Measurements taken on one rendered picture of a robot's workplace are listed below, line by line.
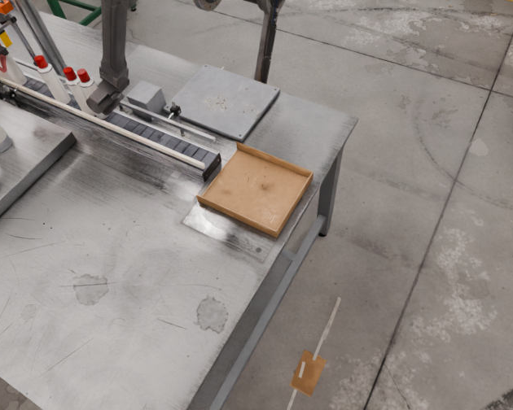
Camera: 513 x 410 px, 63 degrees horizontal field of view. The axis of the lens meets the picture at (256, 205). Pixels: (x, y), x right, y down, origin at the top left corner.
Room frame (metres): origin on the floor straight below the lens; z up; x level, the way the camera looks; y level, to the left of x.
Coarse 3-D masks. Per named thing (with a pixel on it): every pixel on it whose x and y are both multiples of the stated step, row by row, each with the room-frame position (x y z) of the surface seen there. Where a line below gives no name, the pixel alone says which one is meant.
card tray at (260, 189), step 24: (240, 144) 0.99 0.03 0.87; (240, 168) 0.91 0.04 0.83; (264, 168) 0.90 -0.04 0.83; (288, 168) 0.88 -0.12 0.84; (216, 192) 0.82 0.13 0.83; (240, 192) 0.81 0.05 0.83; (264, 192) 0.80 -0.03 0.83; (288, 192) 0.79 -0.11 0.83; (240, 216) 0.70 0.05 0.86; (264, 216) 0.70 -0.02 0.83; (288, 216) 0.69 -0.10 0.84
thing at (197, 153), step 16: (32, 80) 1.46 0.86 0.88; (32, 96) 1.36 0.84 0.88; (48, 96) 1.35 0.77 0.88; (112, 112) 1.21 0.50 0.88; (128, 128) 1.12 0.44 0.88; (144, 128) 1.11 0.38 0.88; (144, 144) 1.03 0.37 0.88; (160, 144) 1.02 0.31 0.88; (176, 144) 1.01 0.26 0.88; (192, 144) 1.01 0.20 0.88; (208, 160) 0.92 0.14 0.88
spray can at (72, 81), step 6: (66, 72) 1.21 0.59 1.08; (72, 72) 1.21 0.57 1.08; (72, 78) 1.21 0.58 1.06; (78, 78) 1.22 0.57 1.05; (72, 84) 1.20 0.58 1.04; (78, 84) 1.20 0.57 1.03; (72, 90) 1.20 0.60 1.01; (78, 90) 1.20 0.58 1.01; (78, 96) 1.20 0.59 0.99; (84, 96) 1.20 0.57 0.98; (78, 102) 1.20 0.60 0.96; (84, 102) 1.20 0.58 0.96; (84, 108) 1.20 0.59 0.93; (90, 114) 1.20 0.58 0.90
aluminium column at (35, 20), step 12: (12, 0) 1.52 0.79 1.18; (24, 0) 1.53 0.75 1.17; (24, 12) 1.50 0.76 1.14; (36, 12) 1.53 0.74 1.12; (36, 24) 1.51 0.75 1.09; (36, 36) 1.52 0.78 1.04; (48, 36) 1.53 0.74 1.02; (48, 48) 1.51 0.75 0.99; (48, 60) 1.52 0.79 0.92; (60, 60) 1.53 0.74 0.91; (60, 72) 1.50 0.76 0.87
